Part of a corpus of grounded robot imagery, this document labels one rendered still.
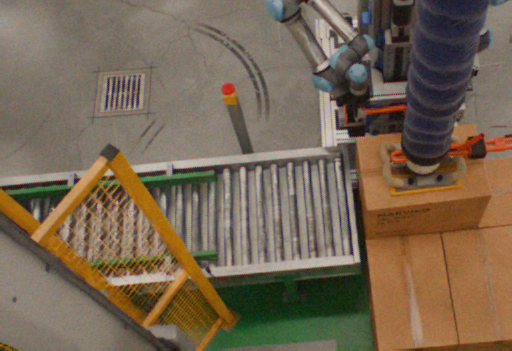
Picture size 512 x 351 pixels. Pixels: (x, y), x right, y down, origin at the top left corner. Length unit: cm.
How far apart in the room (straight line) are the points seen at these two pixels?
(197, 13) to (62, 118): 124
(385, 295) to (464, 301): 40
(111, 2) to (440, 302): 339
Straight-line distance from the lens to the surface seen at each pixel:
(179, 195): 378
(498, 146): 324
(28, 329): 145
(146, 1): 538
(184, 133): 462
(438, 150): 296
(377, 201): 321
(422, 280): 350
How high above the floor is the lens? 387
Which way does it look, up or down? 65 degrees down
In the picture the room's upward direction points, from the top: 8 degrees counter-clockwise
